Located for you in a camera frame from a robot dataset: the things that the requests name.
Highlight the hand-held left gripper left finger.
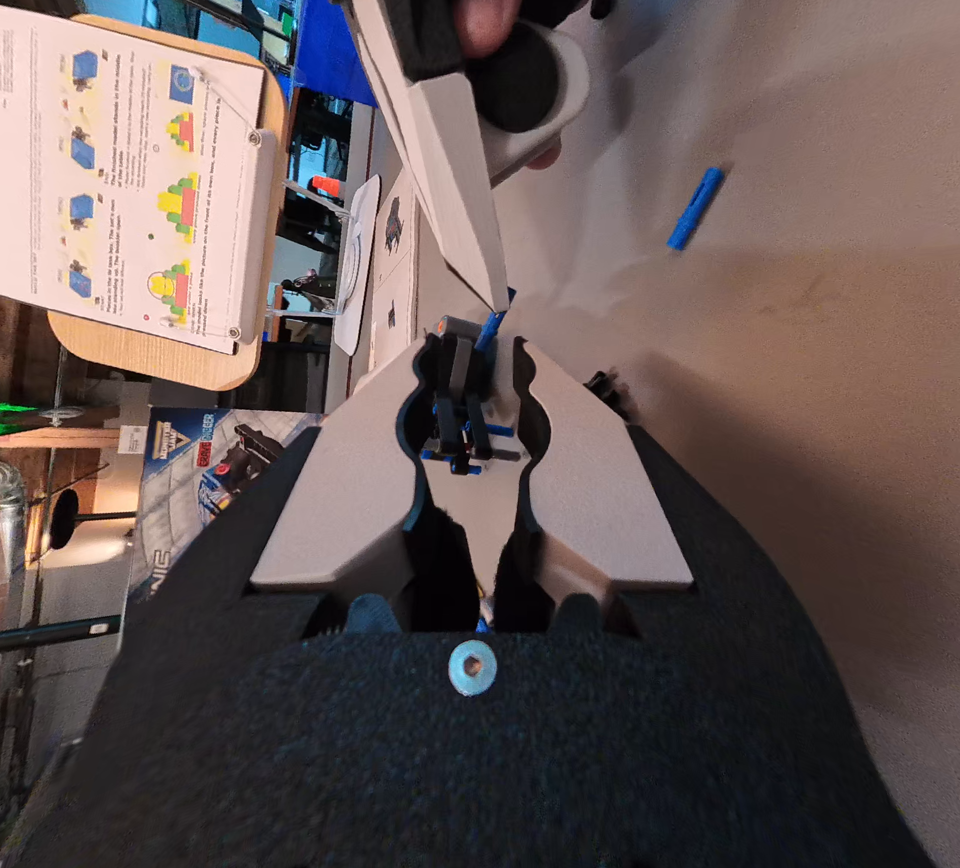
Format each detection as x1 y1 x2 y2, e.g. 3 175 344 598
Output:
248 339 436 614

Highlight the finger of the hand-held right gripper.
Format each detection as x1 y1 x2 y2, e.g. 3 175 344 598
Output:
408 71 513 311
336 0 496 308

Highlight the lego instruction booklet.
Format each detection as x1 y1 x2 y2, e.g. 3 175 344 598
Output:
369 166 421 389

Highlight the blue lego pin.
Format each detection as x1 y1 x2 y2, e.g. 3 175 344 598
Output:
666 166 726 252
474 286 519 351

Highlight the printed task sheet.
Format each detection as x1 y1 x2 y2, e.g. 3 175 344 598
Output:
0 5 267 356

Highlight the white board stand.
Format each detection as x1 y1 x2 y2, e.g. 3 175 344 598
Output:
281 174 385 359

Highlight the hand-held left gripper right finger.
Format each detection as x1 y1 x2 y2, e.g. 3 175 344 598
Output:
512 337 696 610

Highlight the truck picture lego box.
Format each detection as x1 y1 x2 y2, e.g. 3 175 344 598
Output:
122 406 329 629

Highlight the blue plastic bin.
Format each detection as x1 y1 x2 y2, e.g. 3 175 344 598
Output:
288 0 380 110

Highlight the grey motor lego model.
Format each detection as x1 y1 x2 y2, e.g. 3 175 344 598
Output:
418 315 526 476

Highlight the black lego connector block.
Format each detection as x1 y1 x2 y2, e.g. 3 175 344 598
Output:
583 369 631 422

